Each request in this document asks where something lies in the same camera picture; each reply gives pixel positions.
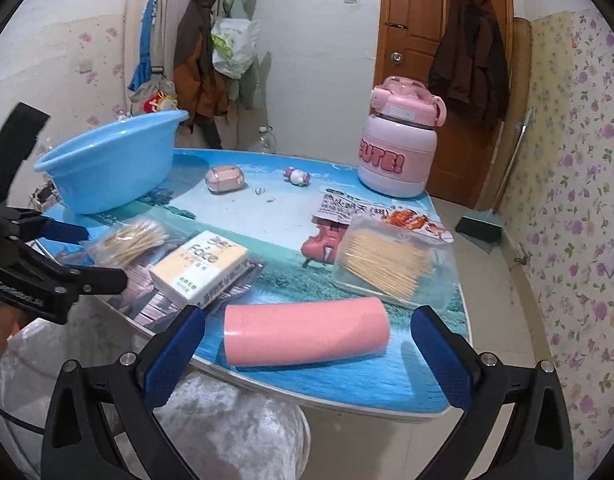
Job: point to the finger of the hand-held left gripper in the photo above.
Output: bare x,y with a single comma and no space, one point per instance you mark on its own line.
102,281
62,230

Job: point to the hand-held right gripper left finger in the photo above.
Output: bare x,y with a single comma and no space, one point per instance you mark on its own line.
174,360

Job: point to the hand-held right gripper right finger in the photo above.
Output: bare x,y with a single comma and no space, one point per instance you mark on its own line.
442,365

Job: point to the clear bag of cotton swabs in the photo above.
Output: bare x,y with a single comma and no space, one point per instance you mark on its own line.
132,242

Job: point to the light blue plastic basin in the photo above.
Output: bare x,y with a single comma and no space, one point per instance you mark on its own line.
112,170

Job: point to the white yellow tissue pack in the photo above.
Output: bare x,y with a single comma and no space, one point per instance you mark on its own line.
197,265

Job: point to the clear box of toothpicks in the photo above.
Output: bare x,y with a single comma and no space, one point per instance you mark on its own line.
387,265

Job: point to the pink sponge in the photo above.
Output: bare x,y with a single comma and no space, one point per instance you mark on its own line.
307,332

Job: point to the dark pink plastic toy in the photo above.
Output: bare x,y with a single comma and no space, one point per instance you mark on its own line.
322,247

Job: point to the red white snack packet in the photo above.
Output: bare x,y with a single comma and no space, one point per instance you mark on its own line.
352,207

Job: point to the small pink toy figure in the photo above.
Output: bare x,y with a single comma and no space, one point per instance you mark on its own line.
297,176

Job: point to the grey shoulder bag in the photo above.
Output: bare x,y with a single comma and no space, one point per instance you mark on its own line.
147,87

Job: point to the metal door stopper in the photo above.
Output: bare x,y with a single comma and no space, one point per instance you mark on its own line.
522,260

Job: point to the dark dustpan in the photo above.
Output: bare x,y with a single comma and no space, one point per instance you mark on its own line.
479,230

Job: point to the red yellow plush toy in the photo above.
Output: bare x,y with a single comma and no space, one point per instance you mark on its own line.
159,102

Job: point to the blue hanging bag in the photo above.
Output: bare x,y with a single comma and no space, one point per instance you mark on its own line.
147,35

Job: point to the brown orange jacket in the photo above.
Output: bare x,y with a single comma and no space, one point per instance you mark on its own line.
192,60

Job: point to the clear plastic water bottle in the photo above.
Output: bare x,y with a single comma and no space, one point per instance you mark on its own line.
264,141

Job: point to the large pink water jug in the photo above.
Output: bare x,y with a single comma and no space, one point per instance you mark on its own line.
392,155

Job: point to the white green plastic bag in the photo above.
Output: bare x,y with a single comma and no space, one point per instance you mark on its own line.
232,45

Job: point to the beige wooden wardrobe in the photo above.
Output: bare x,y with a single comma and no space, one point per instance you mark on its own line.
172,0

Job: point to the dark brown jacket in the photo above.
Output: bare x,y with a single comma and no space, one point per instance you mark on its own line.
467,70

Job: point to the silver door knob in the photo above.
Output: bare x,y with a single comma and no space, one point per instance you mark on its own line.
397,57

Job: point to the brown wooden door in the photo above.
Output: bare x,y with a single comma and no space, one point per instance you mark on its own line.
417,10

